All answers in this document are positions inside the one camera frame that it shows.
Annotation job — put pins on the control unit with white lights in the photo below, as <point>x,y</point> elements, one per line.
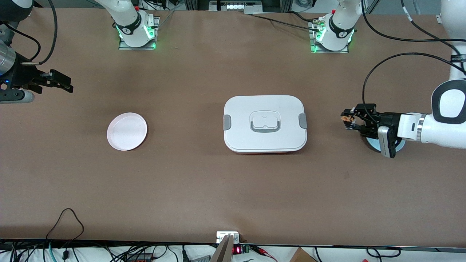
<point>236,6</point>

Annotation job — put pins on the brown cardboard box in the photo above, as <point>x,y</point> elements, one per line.
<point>302,256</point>

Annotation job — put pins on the orange push button switch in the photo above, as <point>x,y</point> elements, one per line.
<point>347,118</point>

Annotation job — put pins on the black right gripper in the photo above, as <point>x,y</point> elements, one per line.
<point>20,77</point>

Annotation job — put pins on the aluminium corner bracket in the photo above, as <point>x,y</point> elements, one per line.
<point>439,19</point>

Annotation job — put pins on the light blue round plate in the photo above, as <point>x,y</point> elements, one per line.
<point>371,143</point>

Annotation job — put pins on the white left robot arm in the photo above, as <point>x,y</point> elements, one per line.
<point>447,125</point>

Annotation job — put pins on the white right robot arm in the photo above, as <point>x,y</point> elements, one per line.
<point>127,22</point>

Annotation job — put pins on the aluminium camera pole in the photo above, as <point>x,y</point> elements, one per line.
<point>222,253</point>

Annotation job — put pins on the white lunch box grey clips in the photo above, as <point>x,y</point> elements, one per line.
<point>264,109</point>

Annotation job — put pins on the red clip test leads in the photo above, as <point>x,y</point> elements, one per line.
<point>262,250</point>

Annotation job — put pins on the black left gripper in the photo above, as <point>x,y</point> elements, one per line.
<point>385,119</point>

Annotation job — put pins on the red digit display module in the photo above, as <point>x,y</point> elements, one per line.
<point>237,250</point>

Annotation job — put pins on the white camera mount clamp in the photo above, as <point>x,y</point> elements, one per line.
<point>222,236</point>

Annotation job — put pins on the pink round plate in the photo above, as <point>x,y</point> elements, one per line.
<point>127,133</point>

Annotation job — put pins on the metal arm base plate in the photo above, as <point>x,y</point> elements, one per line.
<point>329,51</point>
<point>157,25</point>

